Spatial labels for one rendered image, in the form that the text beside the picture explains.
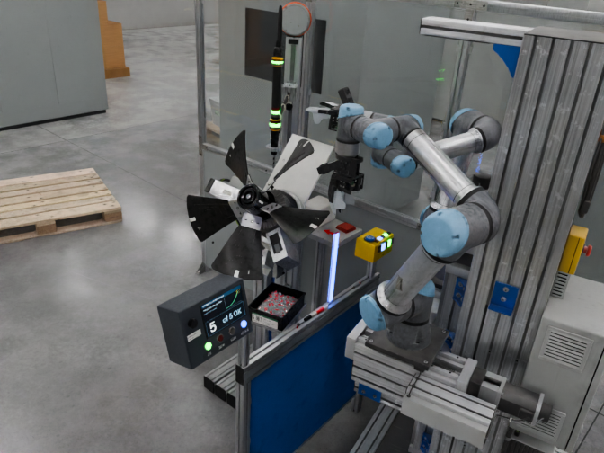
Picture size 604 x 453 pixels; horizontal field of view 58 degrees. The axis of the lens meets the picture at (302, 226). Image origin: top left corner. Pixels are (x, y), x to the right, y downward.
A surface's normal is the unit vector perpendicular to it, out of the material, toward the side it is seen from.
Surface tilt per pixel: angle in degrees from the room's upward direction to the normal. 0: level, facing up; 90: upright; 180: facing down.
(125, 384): 0
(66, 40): 90
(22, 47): 90
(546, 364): 90
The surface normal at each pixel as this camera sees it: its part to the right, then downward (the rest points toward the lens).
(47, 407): 0.06, -0.89
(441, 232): -0.77, 0.14
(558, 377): -0.51, 0.37
